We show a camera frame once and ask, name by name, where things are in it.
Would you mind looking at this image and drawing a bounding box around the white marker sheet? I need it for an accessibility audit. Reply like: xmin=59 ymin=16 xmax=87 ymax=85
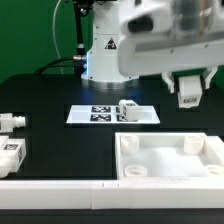
xmin=66 ymin=105 xmax=160 ymax=124

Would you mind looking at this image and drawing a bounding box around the black camera pole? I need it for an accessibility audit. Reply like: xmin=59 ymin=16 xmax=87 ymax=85
xmin=72 ymin=0 xmax=94 ymax=75

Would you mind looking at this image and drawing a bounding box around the white square table top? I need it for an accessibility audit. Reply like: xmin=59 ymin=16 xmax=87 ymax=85
xmin=115 ymin=132 xmax=224 ymax=179

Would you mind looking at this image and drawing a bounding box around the white front obstacle rail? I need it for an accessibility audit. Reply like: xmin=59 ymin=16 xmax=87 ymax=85
xmin=0 ymin=178 xmax=224 ymax=210

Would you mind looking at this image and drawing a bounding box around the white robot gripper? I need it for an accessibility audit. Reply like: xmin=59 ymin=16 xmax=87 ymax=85
xmin=117 ymin=29 xmax=224 ymax=94

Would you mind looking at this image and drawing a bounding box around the white thin cable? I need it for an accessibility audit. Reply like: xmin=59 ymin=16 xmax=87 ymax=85
xmin=52 ymin=0 xmax=65 ymax=76

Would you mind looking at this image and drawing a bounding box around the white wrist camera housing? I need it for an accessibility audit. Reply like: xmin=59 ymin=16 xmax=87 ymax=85
xmin=118 ymin=0 xmax=174 ymax=36

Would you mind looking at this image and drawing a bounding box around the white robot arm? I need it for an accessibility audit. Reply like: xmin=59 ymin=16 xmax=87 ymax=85
xmin=84 ymin=0 xmax=224 ymax=88

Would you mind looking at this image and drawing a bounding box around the black cable on table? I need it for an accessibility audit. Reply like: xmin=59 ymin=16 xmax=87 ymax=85
xmin=34 ymin=57 xmax=83 ymax=76

